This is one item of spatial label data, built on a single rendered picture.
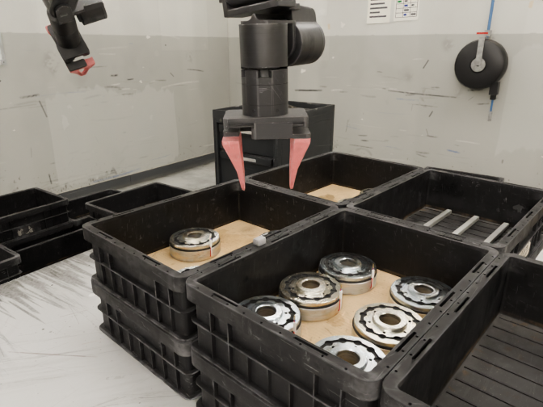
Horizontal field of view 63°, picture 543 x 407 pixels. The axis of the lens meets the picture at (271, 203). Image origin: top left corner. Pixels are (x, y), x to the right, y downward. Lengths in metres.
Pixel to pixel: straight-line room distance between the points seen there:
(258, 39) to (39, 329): 0.74
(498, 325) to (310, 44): 0.50
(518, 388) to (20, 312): 0.92
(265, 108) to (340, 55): 3.84
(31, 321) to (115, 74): 3.30
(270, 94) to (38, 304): 0.76
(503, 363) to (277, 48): 0.51
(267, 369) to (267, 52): 0.37
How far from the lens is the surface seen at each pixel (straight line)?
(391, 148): 4.22
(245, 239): 0.98
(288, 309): 0.68
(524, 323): 0.81
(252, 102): 0.54
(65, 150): 3.96
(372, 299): 0.78
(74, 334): 0.98
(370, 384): 0.47
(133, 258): 0.72
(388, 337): 0.64
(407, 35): 4.11
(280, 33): 0.53
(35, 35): 3.83
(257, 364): 0.59
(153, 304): 0.74
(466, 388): 0.65
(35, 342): 0.99
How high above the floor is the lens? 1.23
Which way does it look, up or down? 20 degrees down
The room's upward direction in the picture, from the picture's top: straight up
